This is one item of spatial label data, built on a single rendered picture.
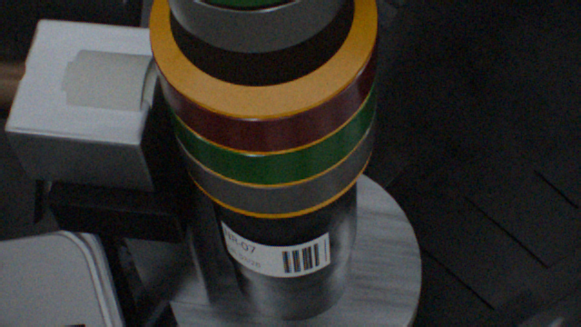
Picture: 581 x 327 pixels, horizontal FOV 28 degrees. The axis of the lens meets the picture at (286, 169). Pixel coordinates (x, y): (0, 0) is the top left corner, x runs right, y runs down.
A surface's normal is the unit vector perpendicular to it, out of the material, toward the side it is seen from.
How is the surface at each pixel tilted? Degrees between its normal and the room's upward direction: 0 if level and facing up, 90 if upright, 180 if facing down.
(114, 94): 23
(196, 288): 90
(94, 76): 7
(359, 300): 0
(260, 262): 90
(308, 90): 36
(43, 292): 48
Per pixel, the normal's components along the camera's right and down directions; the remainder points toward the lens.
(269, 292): -0.34, 0.83
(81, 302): -0.32, 0.28
